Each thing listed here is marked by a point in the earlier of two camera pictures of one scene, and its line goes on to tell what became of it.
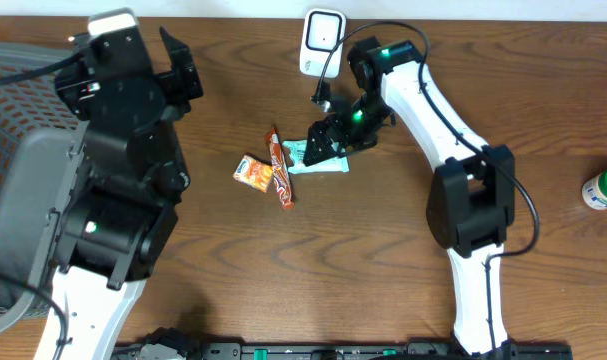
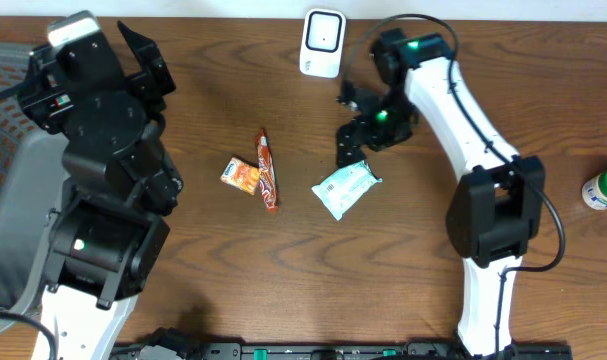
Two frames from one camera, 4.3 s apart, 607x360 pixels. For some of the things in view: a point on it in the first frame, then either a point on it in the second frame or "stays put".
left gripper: (150, 80) to (132, 86)
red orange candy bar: (281, 171) to (267, 172)
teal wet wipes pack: (298, 150) to (338, 191)
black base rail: (340, 351) stays put
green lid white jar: (604, 190) stays put
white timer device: (321, 29) stays put
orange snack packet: (254, 173) to (241, 174)
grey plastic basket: (31, 154) stays put
